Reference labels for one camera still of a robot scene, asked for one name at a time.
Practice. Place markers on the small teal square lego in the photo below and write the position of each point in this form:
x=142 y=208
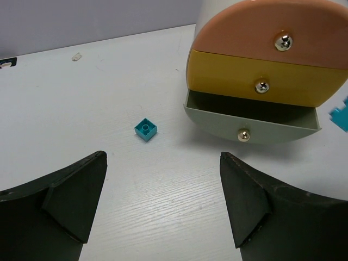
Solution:
x=146 y=129

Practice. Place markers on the long teal lego brick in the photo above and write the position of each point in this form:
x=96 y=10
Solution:
x=339 y=116

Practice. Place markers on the small white scrap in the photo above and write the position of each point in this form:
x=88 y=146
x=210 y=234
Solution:
x=76 y=57

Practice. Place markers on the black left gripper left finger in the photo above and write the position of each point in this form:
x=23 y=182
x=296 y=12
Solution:
x=51 y=217

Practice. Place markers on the grey bottom drawer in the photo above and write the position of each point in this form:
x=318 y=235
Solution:
x=252 y=121

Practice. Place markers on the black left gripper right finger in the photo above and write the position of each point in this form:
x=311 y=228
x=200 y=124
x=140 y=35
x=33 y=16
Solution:
x=272 y=220

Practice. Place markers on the left blue corner label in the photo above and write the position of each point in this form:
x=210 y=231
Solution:
x=8 y=62

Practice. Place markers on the yellow drawer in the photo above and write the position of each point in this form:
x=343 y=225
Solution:
x=262 y=80

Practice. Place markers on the cream cylindrical drawer container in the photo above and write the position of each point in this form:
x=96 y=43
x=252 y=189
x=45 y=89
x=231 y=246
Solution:
x=214 y=12

